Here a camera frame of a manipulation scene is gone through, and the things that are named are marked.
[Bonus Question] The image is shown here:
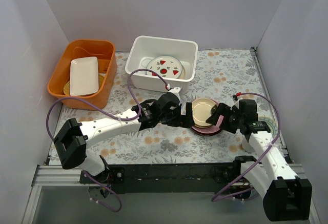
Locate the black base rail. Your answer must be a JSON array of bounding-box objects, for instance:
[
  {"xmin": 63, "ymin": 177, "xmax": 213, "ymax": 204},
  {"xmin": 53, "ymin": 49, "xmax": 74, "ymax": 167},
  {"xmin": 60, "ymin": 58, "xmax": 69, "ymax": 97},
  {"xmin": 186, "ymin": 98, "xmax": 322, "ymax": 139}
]
[{"xmin": 93, "ymin": 162, "xmax": 239, "ymax": 194}]

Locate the cream small plate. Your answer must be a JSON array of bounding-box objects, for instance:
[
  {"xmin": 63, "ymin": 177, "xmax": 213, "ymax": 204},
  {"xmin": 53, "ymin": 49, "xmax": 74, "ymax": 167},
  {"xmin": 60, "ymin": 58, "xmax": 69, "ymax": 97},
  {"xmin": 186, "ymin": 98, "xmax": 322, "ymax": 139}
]
[{"xmin": 192, "ymin": 98, "xmax": 217, "ymax": 128}]

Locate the aluminium frame rail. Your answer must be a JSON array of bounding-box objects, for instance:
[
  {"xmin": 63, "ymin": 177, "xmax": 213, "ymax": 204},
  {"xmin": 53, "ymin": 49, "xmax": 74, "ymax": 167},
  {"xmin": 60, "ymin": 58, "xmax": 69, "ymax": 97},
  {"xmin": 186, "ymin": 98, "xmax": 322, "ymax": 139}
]
[{"xmin": 22, "ymin": 165, "xmax": 85, "ymax": 224}]

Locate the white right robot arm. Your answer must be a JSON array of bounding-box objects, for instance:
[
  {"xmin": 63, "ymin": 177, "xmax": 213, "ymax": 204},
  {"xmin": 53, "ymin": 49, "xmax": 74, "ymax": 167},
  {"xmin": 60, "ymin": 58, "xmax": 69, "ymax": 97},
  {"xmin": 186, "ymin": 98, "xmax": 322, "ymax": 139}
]
[{"xmin": 206, "ymin": 99, "xmax": 312, "ymax": 221}]

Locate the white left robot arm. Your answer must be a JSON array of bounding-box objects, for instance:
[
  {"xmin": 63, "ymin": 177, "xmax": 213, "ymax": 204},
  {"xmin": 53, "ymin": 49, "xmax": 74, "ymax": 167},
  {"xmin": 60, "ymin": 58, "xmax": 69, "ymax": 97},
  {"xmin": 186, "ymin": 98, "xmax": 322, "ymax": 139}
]
[{"xmin": 53, "ymin": 90, "xmax": 194, "ymax": 183}]

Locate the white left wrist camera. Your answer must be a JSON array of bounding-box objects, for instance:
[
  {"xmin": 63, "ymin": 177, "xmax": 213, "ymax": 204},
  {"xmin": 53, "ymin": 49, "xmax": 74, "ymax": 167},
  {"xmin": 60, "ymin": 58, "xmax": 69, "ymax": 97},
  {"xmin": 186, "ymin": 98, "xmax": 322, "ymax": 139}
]
[{"xmin": 168, "ymin": 87, "xmax": 181, "ymax": 98}]

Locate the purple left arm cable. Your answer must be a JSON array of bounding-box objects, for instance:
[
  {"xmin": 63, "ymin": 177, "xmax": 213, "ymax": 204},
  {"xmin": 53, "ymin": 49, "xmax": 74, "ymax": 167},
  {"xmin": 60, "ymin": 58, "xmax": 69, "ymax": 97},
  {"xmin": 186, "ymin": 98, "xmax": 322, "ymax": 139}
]
[{"xmin": 47, "ymin": 69, "xmax": 171, "ymax": 212}]

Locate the white rectangular plate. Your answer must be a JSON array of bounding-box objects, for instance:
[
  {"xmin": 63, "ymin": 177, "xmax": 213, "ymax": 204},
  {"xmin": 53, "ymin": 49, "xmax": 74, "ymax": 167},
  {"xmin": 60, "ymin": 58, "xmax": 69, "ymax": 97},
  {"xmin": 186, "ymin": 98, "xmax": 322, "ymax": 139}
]
[{"xmin": 70, "ymin": 56, "xmax": 98, "ymax": 96}]

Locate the yellow plate in orange bin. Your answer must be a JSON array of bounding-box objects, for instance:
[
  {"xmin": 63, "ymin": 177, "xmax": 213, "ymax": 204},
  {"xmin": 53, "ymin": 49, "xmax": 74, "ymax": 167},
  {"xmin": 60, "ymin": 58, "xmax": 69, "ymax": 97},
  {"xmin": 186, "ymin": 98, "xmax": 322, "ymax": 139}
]
[{"xmin": 63, "ymin": 74, "xmax": 105, "ymax": 95}]

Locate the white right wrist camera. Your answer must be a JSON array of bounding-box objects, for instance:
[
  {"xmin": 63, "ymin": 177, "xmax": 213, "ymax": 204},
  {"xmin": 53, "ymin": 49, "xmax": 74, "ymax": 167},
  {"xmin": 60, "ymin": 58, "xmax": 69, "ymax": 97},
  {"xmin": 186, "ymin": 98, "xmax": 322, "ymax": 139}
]
[{"xmin": 231, "ymin": 99, "xmax": 241, "ymax": 110}]

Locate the white cup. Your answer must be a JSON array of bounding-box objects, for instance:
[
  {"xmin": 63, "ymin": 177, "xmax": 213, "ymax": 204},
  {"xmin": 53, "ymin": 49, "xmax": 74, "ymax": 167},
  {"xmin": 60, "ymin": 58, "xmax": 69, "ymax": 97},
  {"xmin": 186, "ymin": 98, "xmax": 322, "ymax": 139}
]
[{"xmin": 241, "ymin": 137, "xmax": 254, "ymax": 153}]

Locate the orange plastic bin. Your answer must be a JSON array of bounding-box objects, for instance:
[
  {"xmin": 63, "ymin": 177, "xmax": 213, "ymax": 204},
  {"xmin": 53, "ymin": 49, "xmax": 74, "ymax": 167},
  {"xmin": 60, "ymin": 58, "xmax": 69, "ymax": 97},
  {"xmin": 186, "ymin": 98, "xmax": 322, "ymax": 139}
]
[{"xmin": 47, "ymin": 39, "xmax": 117, "ymax": 110}]

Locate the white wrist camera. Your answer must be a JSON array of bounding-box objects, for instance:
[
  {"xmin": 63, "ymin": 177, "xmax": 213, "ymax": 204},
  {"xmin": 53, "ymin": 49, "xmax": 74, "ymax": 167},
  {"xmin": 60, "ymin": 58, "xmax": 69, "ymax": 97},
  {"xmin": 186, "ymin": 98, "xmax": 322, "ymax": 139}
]
[
  {"xmin": 231, "ymin": 99, "xmax": 241, "ymax": 110},
  {"xmin": 168, "ymin": 87, "xmax": 181, "ymax": 98}
]

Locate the pink plate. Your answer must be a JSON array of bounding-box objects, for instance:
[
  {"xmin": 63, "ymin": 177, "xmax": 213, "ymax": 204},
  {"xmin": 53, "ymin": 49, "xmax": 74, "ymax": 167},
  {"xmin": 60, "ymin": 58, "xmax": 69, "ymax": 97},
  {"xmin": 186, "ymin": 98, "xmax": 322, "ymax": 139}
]
[{"xmin": 192, "ymin": 100, "xmax": 221, "ymax": 136}]

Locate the white plastic bin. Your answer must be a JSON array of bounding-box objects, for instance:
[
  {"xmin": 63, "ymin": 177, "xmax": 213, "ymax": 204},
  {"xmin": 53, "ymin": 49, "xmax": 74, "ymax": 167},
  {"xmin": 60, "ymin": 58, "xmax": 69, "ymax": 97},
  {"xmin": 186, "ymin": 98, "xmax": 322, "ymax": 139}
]
[{"xmin": 125, "ymin": 35, "xmax": 198, "ymax": 93}]

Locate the teal patterned plate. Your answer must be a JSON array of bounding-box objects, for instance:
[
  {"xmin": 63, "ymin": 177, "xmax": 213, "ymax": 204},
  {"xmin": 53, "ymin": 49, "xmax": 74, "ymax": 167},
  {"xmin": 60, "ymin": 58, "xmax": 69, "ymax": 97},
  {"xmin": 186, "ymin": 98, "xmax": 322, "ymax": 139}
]
[{"xmin": 258, "ymin": 116, "xmax": 278, "ymax": 138}]

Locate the watermelon pattern plate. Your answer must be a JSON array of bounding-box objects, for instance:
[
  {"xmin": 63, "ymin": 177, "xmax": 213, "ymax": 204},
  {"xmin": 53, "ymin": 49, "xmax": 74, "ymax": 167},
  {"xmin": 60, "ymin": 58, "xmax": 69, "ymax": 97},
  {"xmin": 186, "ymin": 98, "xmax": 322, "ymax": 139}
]
[{"xmin": 146, "ymin": 55, "xmax": 183, "ymax": 79}]

